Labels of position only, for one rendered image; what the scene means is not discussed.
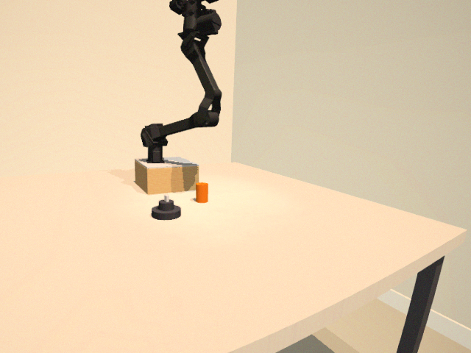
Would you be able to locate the dark grey round pedestal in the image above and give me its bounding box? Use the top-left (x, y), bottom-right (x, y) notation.
top-left (152, 195), bottom-right (181, 221)

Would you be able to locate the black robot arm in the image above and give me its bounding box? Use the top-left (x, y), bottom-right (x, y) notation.
top-left (141, 5), bottom-right (222, 163)

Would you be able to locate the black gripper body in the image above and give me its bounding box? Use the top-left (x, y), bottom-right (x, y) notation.
top-left (169, 0), bottom-right (218, 19)

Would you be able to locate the orange knob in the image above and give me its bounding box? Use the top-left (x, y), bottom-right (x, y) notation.
top-left (196, 182), bottom-right (208, 203)

